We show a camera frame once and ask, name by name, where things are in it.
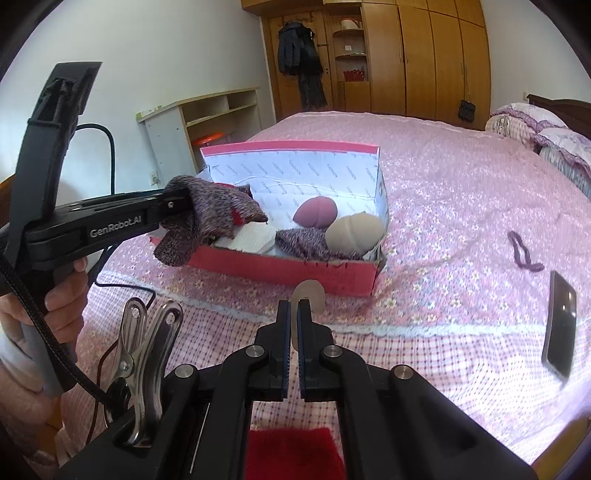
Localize purple hair tie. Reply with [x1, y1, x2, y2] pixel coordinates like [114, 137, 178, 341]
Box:
[508, 231, 546, 272]

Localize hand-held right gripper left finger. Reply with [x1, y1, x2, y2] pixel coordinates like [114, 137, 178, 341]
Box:
[55, 298, 293, 480]

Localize pink makeup sponge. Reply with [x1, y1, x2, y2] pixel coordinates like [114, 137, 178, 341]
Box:
[292, 198, 339, 229]

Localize pink cardboard shoebox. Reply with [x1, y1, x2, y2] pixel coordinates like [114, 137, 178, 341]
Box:
[150, 141, 389, 296]

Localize white open bookshelf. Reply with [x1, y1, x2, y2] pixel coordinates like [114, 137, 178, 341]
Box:
[136, 88, 262, 185]

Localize dark hanging clothes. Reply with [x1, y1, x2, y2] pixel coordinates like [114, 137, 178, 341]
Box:
[277, 21, 328, 112]

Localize wooden wardrobe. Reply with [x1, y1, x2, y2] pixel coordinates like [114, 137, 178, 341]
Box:
[240, 0, 492, 132]

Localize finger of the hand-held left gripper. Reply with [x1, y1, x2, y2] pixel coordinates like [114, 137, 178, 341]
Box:
[152, 187, 197, 228]

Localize black phone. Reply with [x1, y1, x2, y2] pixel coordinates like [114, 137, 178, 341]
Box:
[541, 271, 578, 379]

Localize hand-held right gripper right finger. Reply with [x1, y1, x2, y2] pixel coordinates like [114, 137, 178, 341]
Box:
[298, 298, 536, 480]

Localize black braided cable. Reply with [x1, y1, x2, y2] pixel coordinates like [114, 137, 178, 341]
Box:
[0, 251, 125, 409]

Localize pink floral bedspread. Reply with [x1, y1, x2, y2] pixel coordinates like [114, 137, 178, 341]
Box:
[60, 111, 591, 467]

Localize metal spring clip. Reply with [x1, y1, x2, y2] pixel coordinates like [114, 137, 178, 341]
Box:
[104, 299, 184, 448]

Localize red towel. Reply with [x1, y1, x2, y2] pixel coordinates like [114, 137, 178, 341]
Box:
[245, 427, 347, 480]

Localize person's left hand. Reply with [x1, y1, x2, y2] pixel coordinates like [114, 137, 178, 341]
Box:
[0, 256, 90, 370]

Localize beige makeup sponge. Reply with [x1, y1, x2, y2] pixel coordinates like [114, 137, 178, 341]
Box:
[324, 212, 385, 254]

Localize translucent round powder puff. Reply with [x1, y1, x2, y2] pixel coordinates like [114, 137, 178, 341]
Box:
[290, 279, 326, 356]

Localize purple frilled pillow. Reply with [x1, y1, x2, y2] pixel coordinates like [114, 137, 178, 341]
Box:
[485, 102, 568, 148]
[533, 128, 591, 199]

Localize mottled knit sock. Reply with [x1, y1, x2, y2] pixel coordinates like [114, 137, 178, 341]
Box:
[276, 227, 365, 261]
[154, 174, 269, 267]

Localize thin black cable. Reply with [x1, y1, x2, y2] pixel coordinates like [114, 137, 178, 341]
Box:
[76, 122, 116, 195]

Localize dark wooden headboard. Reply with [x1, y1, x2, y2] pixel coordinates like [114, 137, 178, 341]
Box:
[526, 93, 591, 139]

